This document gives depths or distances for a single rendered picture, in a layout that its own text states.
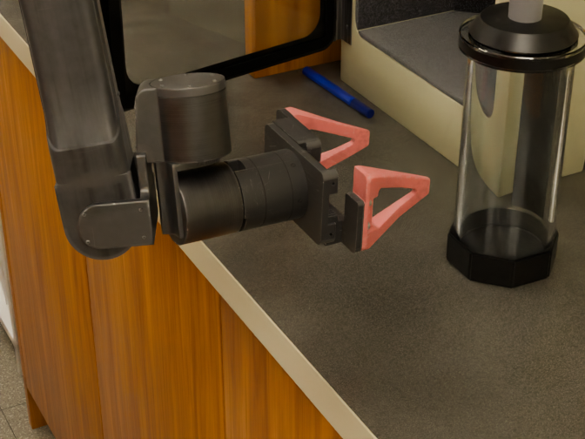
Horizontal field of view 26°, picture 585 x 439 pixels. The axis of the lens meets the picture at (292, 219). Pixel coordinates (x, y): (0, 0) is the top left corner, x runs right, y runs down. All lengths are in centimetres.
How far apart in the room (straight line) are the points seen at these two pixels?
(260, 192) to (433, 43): 52
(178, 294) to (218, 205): 46
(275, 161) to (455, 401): 24
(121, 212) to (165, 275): 50
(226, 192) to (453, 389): 24
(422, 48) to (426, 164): 15
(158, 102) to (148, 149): 4
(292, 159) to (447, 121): 38
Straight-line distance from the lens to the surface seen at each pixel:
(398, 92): 142
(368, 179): 97
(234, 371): 132
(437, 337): 109
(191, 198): 96
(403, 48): 144
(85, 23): 94
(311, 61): 157
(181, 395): 151
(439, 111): 136
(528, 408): 103
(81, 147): 95
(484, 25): 108
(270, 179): 98
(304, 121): 106
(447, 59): 141
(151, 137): 96
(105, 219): 96
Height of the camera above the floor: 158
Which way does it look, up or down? 31 degrees down
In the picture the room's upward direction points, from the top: straight up
